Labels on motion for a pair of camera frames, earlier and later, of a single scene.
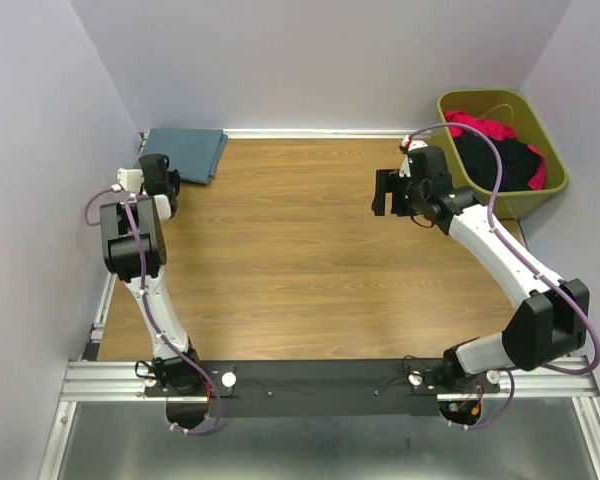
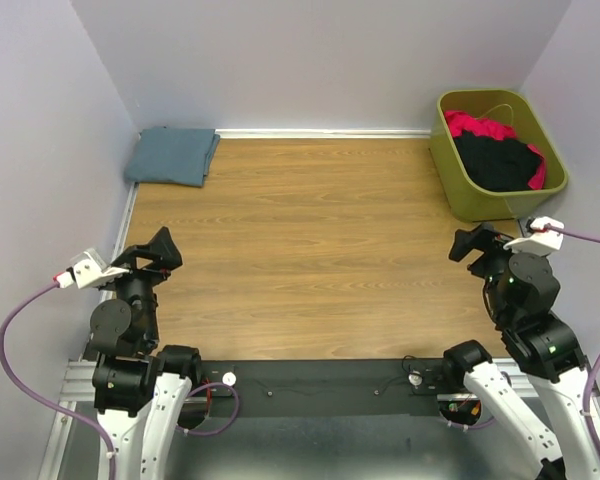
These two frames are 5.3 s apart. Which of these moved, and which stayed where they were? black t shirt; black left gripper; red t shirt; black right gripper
Moved: black right gripper; black left gripper
Stayed: red t shirt; black t shirt
